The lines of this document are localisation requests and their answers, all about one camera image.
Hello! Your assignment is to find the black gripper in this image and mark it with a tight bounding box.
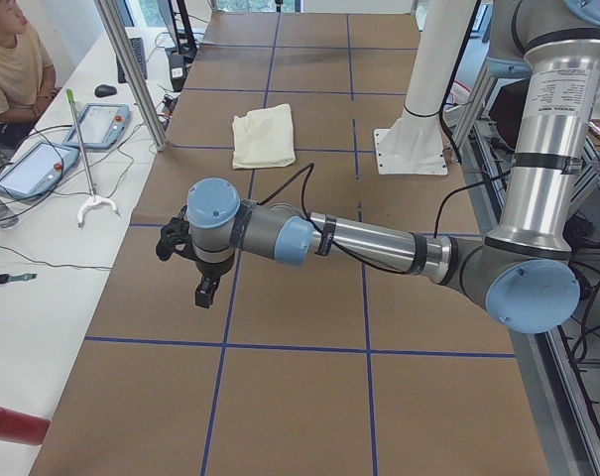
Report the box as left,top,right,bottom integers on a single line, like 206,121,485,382
194,257,234,307

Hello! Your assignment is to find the cream long-sleeve cat shirt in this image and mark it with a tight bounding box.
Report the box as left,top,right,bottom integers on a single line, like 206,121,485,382
232,103,296,170

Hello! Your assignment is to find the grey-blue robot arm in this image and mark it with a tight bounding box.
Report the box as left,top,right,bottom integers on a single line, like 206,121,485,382
184,1,600,334

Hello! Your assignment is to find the grabber stick white claw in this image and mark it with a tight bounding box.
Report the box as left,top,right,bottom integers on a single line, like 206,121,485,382
65,88,120,228

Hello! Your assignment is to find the teach pendant far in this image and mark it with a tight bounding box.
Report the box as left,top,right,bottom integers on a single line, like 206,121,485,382
73,103,131,151

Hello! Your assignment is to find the teach pendant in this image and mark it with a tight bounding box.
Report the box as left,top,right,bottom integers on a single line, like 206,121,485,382
73,103,131,151
0,141,79,200

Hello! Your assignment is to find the teach pendant near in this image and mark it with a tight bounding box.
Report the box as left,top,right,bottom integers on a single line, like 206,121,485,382
0,141,79,200

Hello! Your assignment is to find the black computer mouse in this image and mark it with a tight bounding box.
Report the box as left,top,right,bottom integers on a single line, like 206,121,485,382
93,84,118,98

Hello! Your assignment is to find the red cylinder bottle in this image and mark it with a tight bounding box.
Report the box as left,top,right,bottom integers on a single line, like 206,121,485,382
0,407,51,445

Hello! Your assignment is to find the black keyboard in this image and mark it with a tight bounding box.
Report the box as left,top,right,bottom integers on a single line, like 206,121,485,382
115,36,147,85

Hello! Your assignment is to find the person in beige shirt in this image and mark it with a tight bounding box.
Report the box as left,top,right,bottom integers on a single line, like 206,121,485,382
0,1,60,149

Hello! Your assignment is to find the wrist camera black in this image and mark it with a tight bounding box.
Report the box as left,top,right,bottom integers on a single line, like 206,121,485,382
156,205,196,262

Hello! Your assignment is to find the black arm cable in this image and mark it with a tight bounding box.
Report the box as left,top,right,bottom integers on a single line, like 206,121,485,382
257,162,512,275

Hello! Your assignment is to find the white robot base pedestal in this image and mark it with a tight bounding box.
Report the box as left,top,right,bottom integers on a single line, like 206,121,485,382
374,0,480,176

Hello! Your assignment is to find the aluminium frame post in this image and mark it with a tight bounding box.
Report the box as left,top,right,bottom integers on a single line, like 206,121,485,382
94,0,168,152

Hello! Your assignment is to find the aluminium truss frame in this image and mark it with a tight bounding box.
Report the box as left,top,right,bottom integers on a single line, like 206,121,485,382
455,67,600,475

